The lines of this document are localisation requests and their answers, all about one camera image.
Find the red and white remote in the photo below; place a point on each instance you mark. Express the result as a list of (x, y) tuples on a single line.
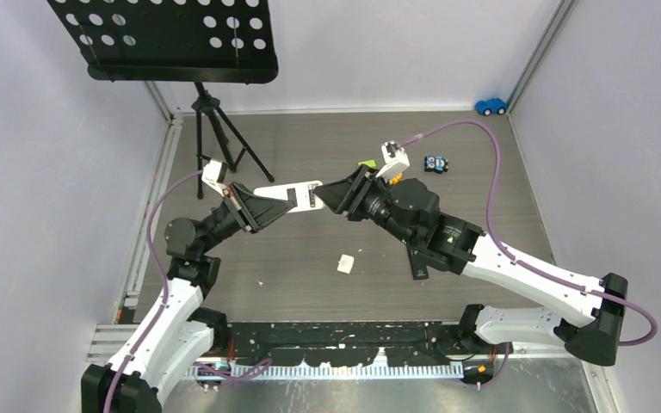
[(301, 194)]

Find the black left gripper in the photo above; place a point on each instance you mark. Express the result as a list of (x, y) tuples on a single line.
[(256, 212)]

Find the orange yellow toy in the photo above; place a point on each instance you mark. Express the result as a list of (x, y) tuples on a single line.
[(395, 180)]

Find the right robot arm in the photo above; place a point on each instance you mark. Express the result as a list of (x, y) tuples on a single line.
[(580, 313)]

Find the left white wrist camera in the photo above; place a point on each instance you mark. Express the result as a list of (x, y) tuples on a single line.
[(213, 175)]

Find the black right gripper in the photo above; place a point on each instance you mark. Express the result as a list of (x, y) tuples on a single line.
[(348, 195)]

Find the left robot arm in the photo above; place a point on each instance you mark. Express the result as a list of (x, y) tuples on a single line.
[(178, 330)]

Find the black remote control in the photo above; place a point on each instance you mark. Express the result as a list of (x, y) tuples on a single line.
[(418, 267)]

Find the lime green block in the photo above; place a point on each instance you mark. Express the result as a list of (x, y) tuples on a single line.
[(369, 163)]

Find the white remote battery cover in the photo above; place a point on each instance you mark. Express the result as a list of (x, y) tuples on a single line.
[(345, 264)]

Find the blue toy car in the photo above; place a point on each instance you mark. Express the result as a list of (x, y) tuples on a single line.
[(491, 106)]

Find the black tripod music stand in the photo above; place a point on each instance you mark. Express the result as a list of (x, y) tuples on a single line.
[(179, 41)]

